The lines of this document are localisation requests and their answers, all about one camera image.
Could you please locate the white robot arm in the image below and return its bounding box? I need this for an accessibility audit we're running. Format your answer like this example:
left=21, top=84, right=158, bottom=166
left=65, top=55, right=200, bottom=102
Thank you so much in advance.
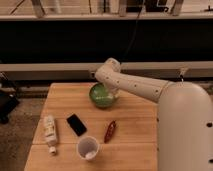
left=95, top=58, right=213, bottom=171

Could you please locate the green ceramic bowl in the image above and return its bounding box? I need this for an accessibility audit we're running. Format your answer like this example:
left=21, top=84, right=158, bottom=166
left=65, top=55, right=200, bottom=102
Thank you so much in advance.
left=89, top=83, right=117, bottom=108

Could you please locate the red brown snack wrapper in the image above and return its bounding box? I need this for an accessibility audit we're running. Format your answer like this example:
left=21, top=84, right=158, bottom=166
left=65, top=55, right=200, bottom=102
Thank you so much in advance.
left=104, top=121, right=116, bottom=143

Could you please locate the black smartphone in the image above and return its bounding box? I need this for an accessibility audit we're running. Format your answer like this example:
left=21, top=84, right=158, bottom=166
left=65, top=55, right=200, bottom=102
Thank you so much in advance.
left=67, top=114, right=87, bottom=136

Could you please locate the clear plastic cup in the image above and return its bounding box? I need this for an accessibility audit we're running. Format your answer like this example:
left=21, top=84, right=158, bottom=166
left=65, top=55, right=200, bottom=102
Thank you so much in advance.
left=76, top=136, right=100, bottom=161

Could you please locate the white lotion bottle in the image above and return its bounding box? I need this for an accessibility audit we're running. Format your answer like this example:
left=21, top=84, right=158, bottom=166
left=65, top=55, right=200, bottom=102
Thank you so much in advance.
left=43, top=115, right=58, bottom=155

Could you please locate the white wall outlet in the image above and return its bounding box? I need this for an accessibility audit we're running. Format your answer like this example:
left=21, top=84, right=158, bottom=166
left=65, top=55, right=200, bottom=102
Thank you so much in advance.
left=89, top=71, right=95, bottom=79

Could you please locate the black hanging cable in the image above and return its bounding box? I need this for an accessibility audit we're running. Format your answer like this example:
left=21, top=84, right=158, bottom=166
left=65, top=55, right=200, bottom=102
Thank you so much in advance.
left=119, top=0, right=146, bottom=64

